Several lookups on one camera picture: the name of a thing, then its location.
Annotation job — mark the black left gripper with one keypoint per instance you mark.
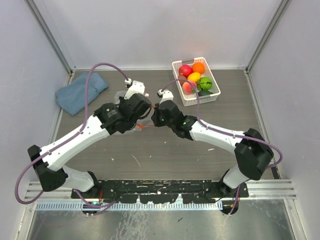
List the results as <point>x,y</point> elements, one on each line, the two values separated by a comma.
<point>122,100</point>

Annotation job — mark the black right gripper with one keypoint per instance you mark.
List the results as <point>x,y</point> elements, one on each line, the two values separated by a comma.
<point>157,122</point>

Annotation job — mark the clear zip bag orange zipper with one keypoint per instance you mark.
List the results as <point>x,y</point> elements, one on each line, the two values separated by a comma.
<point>141,123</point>

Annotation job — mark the pink toy peach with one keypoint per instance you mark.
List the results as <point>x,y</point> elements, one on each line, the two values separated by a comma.
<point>189,88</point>

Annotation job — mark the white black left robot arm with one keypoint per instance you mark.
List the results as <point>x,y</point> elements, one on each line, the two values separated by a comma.
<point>107,120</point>

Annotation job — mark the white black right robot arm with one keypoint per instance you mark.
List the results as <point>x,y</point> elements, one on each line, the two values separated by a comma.
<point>251,152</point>

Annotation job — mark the white perforated plastic basket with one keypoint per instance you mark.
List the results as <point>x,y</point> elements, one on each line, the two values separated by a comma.
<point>194,99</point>

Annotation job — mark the brown toy kiwi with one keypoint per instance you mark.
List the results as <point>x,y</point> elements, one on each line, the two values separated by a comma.
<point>182,77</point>

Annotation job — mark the dark green toy avocado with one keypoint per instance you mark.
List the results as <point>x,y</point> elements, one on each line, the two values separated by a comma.
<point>203,93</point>

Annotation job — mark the yellow toy lemon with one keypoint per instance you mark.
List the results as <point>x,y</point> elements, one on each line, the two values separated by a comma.
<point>194,77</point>

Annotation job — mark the red toy apple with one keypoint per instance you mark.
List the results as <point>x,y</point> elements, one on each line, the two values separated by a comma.
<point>185,70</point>

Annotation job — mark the green toy fruit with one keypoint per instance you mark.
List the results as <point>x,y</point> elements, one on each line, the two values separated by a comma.
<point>204,84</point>

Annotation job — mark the orange toy fruit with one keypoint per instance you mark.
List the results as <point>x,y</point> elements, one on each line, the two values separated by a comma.
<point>198,67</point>

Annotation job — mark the blue folded cloth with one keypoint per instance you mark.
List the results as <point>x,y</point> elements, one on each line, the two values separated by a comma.
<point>71,98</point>

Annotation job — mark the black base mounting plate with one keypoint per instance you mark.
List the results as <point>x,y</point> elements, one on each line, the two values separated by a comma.
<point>160,191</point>

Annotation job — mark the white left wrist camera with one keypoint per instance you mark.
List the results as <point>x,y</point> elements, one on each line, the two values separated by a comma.
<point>133,87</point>

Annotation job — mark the left aluminium corner post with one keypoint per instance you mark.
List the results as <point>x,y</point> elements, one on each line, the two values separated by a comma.
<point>46,24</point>

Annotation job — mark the aluminium corner post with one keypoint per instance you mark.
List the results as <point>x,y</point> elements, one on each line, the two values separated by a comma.
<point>279,12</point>
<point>46,24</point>

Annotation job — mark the blue slotted cable duct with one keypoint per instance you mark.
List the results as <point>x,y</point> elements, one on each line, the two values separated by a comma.
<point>176,206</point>

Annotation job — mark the right aluminium corner post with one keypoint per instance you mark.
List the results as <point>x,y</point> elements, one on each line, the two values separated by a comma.
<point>279,12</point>

